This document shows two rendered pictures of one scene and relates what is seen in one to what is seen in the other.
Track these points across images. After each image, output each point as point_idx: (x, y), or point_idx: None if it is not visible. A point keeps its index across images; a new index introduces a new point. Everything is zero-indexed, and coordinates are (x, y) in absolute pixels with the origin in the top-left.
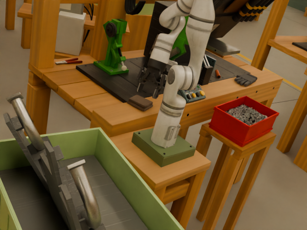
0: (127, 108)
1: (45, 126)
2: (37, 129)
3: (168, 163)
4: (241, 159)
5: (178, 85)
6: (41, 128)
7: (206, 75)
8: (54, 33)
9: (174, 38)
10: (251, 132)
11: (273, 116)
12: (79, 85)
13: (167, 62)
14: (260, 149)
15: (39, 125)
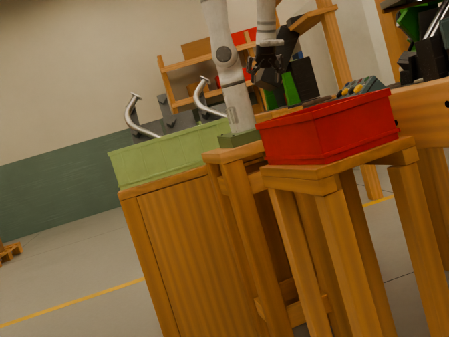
0: None
1: (427, 163)
2: (420, 165)
3: (222, 146)
4: (273, 192)
5: None
6: (423, 165)
7: (421, 59)
8: (395, 40)
9: (257, 15)
10: (266, 138)
11: (298, 118)
12: None
13: (258, 43)
14: (295, 190)
15: (419, 159)
